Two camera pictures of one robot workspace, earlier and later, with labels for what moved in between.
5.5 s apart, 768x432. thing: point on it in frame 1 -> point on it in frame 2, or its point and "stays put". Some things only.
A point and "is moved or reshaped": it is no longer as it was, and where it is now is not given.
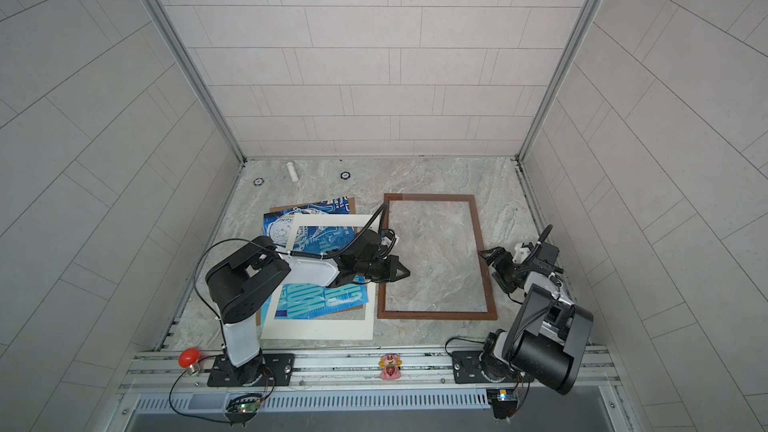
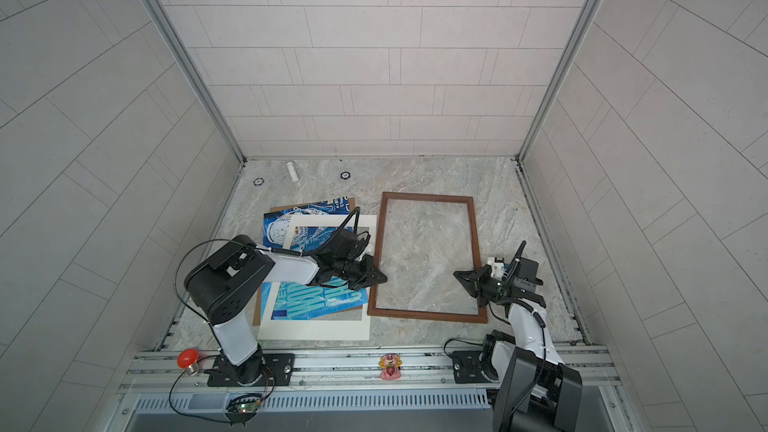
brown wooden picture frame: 491,313 is moved or reshaped
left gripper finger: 395,269 -> 372,276
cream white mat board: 316,328 stays put
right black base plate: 466,369 stays put
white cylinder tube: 292,171 stays put
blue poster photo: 312,300 stays put
